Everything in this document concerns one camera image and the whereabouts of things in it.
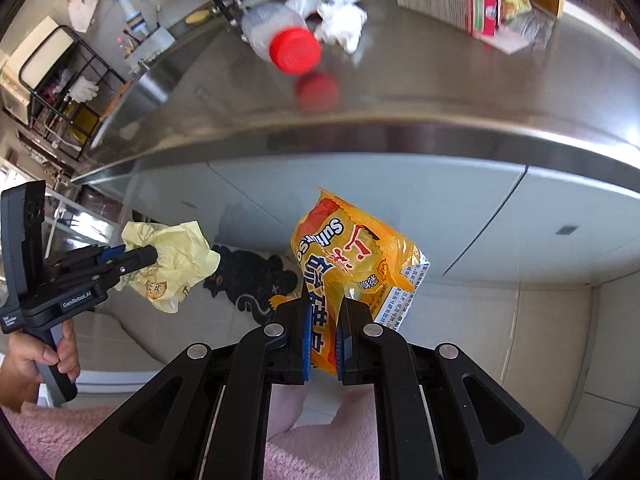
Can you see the white toothbrush holder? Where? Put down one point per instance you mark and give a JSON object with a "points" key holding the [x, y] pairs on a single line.
{"points": [[150, 47]]}

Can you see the yellow wrapper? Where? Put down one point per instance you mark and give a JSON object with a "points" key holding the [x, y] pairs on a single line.
{"points": [[175, 255]]}

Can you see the black cat-shaped mat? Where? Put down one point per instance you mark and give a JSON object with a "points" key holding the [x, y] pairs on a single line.
{"points": [[250, 275]]}

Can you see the pink fleece robe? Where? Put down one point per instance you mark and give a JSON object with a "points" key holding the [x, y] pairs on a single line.
{"points": [[320, 445]]}

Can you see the orange snack packet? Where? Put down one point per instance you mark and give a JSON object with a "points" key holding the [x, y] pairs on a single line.
{"points": [[345, 250]]}

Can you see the black metal shelf rack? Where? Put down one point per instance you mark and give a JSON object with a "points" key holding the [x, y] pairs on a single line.
{"points": [[85, 50]]}

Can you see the white gloves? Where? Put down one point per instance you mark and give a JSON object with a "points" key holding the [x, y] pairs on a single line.
{"points": [[85, 89]]}

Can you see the person's left hand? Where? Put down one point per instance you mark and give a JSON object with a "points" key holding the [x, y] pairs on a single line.
{"points": [[25, 355]]}

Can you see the yellow bag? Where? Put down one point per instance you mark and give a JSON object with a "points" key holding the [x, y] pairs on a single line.
{"points": [[84, 120]]}

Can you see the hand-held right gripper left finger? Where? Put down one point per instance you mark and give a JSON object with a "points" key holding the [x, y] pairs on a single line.
{"points": [[304, 340]]}

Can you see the yellow sponge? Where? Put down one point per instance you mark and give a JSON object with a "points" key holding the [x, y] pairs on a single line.
{"points": [[196, 15]]}

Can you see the clear white printed wrapper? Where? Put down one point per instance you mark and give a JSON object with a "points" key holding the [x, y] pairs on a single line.
{"points": [[530, 27]]}

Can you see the stainless steel sink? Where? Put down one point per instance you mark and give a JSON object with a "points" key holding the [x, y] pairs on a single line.
{"points": [[147, 87]]}

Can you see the white microwave oven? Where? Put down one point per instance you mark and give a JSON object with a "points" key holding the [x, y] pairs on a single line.
{"points": [[25, 70]]}

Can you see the grey base cabinet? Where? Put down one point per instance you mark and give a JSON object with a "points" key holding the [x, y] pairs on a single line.
{"points": [[350, 185]]}

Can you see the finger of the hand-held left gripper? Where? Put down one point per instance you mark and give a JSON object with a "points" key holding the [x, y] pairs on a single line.
{"points": [[140, 256], [107, 255]]}

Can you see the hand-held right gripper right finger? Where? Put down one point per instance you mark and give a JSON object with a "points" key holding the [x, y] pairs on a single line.
{"points": [[340, 355]]}

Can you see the white plastic bag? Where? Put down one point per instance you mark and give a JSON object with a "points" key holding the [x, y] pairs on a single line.
{"points": [[345, 25]]}

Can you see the clear bottle with red cap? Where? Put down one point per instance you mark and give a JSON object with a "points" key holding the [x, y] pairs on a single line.
{"points": [[270, 27]]}

